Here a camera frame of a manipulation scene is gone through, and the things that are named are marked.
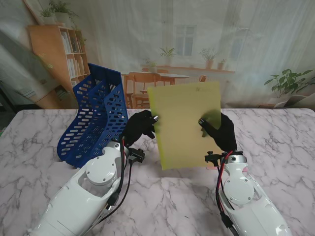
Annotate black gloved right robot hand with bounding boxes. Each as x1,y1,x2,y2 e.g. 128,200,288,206
198,113,238,152

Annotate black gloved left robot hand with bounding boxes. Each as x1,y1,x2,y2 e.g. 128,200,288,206
122,110,160,148

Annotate yellow-green translucent file folder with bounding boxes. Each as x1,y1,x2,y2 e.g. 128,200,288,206
147,81,221,171

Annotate blue perforated plastic file rack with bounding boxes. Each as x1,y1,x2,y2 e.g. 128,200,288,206
56,63,129,169

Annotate printed room scene backdrop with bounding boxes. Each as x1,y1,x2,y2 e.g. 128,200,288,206
0,0,315,110

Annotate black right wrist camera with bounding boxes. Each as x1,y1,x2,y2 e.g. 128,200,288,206
204,150,222,168

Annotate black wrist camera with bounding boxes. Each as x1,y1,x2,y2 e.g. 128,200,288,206
127,147,146,164
204,150,222,168

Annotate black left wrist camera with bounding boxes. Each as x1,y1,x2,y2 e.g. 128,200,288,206
127,147,146,164

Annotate red and black left arm cables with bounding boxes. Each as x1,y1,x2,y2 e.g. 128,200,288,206
94,139,135,226

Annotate red and black arm cables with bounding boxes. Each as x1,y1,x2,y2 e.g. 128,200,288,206
215,150,238,231
94,139,135,226

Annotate red and black right arm cables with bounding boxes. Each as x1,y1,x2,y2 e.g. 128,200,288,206
215,150,238,231

